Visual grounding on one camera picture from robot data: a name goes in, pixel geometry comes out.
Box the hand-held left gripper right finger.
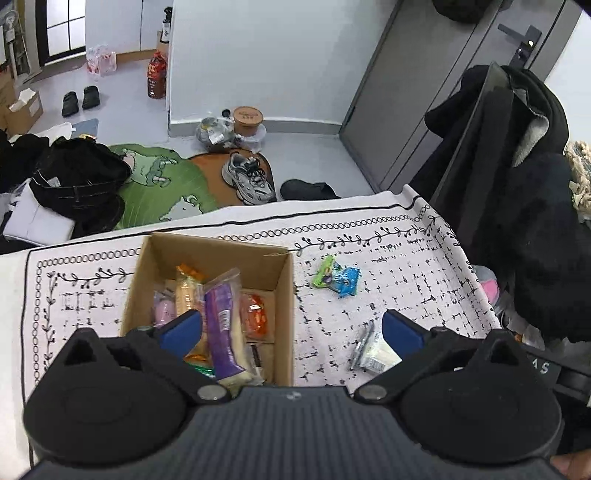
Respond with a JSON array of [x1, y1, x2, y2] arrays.
[[353, 309, 527, 402]]

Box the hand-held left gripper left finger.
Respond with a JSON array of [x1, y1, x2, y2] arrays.
[[58, 310, 232, 403]]

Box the purple round bun packet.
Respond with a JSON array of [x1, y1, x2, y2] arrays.
[[152, 290, 178, 328]]

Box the white speckled barcode packet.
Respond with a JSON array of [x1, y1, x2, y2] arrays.
[[349, 320, 403, 374]]

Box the orange clear cracker packet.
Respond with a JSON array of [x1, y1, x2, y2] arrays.
[[174, 264, 208, 328]]

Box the long purple white bar packet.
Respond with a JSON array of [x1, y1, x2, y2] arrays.
[[202, 270, 265, 387]]

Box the bright green snack packet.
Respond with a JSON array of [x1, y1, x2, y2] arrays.
[[185, 353, 217, 379]]

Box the small orange snack packet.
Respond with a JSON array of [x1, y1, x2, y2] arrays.
[[240, 291, 269, 337]]

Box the brown cardboard box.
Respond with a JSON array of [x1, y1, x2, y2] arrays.
[[120, 232, 295, 387]]

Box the small green candy packet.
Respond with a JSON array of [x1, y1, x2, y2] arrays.
[[311, 255, 342, 289]]

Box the pink grey soft item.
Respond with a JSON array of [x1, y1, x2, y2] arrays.
[[475, 265, 502, 301]]

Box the white black-patterned tablecloth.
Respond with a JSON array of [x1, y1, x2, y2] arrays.
[[0, 185, 502, 472]]

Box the green frog floor mat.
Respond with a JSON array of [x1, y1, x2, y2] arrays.
[[108, 144, 218, 230]]

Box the black fleece-lined jacket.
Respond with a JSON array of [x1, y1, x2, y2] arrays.
[[425, 62, 591, 344]]

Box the brown floor mat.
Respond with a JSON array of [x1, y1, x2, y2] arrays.
[[187, 150, 278, 213]]

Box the grey white sneaker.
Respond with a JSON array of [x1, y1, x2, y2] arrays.
[[222, 152, 277, 206]]

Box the black shoe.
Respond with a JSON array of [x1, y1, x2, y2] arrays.
[[280, 179, 342, 201]]

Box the black clothes pile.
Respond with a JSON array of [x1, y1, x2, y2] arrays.
[[30, 138, 132, 236]]

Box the clear bag of items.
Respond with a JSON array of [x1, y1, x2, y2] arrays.
[[195, 111, 238, 153]]

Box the round wooden-lid container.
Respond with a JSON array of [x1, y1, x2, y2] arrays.
[[232, 106, 265, 137]]

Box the grey blue small mat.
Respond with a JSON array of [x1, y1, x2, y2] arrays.
[[69, 117, 100, 139]]

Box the grey door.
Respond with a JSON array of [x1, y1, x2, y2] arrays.
[[339, 0, 583, 192]]

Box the red liquid bottle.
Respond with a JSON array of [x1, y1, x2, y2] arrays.
[[147, 51, 168, 100]]

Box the open cardboard carton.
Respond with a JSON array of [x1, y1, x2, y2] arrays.
[[4, 88, 44, 134]]

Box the pink clear bag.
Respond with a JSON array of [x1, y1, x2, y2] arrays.
[[87, 44, 117, 77]]

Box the dark framed window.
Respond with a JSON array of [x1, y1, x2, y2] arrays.
[[39, 0, 88, 65]]

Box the black hanging garment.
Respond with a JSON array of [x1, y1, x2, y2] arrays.
[[431, 0, 513, 24]]

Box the white standing fan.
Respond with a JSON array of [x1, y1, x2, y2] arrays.
[[0, 21, 28, 77]]

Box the beige knotted rope item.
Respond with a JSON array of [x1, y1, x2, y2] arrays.
[[564, 141, 591, 213]]

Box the black door handle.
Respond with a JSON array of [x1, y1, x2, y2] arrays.
[[498, 23, 542, 70]]

